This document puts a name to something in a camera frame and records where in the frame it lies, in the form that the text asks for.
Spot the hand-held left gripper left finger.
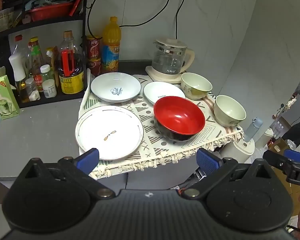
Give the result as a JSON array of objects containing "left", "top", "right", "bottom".
[{"left": 22, "top": 148, "right": 115, "bottom": 200}]

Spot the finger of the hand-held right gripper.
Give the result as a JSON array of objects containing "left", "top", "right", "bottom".
[
  {"left": 262, "top": 150, "right": 294, "bottom": 175},
  {"left": 283, "top": 149, "right": 300, "bottom": 164}
]

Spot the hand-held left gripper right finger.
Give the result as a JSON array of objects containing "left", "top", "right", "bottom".
[{"left": 181, "top": 148, "right": 275, "bottom": 200}]

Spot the large white line-rimmed plate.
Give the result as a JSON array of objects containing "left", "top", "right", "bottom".
[{"left": 75, "top": 105, "right": 144, "bottom": 161}]

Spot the red and black bowl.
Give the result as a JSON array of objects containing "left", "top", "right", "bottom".
[{"left": 153, "top": 96, "right": 206, "bottom": 142}]

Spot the cream bowl with leaf print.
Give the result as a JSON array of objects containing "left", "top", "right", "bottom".
[{"left": 181, "top": 72, "right": 213, "bottom": 100}]

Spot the white deep plate script print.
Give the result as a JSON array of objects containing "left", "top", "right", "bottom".
[{"left": 90, "top": 72, "right": 142, "bottom": 103}]

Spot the small white dish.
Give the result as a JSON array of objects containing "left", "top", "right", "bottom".
[{"left": 143, "top": 81, "right": 186, "bottom": 105}]

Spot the blue grey flask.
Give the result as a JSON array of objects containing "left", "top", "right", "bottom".
[{"left": 244, "top": 117, "right": 263, "bottom": 143}]

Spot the patterned fringed tablecloth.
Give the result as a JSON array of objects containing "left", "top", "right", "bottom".
[{"left": 78, "top": 74, "right": 244, "bottom": 179}]

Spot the small white jar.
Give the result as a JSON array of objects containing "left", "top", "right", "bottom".
[{"left": 43, "top": 79, "right": 57, "bottom": 98}]

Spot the small glass shaker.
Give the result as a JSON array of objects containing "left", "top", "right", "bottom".
[{"left": 25, "top": 78, "right": 41, "bottom": 102}]

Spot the red drink can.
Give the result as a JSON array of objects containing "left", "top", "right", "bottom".
[
  {"left": 87, "top": 57, "right": 102, "bottom": 77},
  {"left": 86, "top": 35, "right": 102, "bottom": 59}
]

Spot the small jar with green contents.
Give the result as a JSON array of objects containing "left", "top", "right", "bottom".
[{"left": 40, "top": 64, "right": 56, "bottom": 82}]

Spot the cream kettle base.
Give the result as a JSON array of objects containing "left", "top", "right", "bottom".
[{"left": 145, "top": 66, "right": 188, "bottom": 84}]

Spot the green drink carton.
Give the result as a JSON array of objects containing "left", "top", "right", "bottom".
[{"left": 0, "top": 75, "right": 20, "bottom": 120}]

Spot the sauce bottle with red label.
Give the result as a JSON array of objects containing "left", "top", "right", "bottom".
[{"left": 29, "top": 37, "right": 45, "bottom": 92}]

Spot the orange juice bottle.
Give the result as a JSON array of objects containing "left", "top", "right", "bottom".
[{"left": 102, "top": 17, "right": 121, "bottom": 73}]

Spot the bottle with white cap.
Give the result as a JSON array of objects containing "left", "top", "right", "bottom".
[{"left": 9, "top": 54, "right": 30, "bottom": 103}]

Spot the clear bottle with red cap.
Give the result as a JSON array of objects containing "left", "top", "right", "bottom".
[{"left": 13, "top": 35, "right": 30, "bottom": 55}]

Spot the black shelf rack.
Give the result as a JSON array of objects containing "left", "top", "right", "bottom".
[{"left": 0, "top": 0, "right": 88, "bottom": 108}]

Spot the red plastic basket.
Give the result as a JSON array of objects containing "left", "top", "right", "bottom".
[{"left": 27, "top": 2, "right": 75, "bottom": 22}]

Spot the large oil bottle red handle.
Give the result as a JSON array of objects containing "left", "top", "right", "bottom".
[{"left": 57, "top": 31, "right": 85, "bottom": 95}]

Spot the glass kettle with cream handle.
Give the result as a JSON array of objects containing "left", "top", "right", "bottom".
[{"left": 152, "top": 38, "right": 195, "bottom": 75}]

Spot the black power cable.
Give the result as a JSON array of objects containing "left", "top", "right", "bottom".
[
  {"left": 119, "top": 0, "right": 176, "bottom": 28},
  {"left": 175, "top": 0, "right": 191, "bottom": 40}
]

